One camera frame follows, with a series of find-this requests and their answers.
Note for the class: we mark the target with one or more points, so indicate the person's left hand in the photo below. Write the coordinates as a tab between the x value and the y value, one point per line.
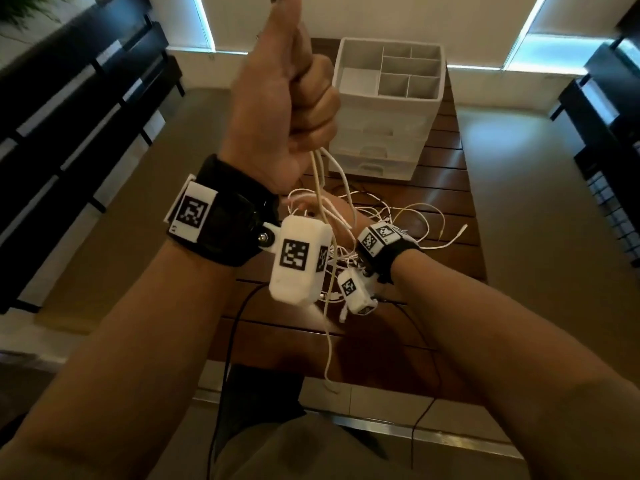
280	109

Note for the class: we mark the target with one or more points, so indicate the person's right hand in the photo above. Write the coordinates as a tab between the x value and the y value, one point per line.
345	214

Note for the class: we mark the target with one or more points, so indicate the white drawer organizer box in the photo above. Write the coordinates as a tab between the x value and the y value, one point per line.
390	124

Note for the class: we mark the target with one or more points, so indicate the person's right forearm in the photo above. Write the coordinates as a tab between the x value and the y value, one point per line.
500	354

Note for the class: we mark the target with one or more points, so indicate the person's left forearm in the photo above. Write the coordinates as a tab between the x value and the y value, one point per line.
115	369

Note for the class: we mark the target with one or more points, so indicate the person's dark trouser leg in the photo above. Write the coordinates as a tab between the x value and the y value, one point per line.
260	394

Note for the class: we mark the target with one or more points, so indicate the black right wristband with markers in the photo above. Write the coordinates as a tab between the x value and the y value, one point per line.
395	252

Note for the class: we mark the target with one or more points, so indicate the black wristband with markers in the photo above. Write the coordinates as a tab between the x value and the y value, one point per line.
395	252
225	224

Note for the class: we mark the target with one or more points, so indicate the wooden slatted table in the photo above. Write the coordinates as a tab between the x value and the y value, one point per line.
450	179

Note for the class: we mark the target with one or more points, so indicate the black left wristband with markers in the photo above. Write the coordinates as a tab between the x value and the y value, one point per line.
225	224

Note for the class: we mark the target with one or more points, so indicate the beige roller blind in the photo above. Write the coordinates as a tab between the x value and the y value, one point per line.
175	19
450	24

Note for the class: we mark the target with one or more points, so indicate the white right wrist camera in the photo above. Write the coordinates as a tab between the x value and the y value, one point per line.
357	299

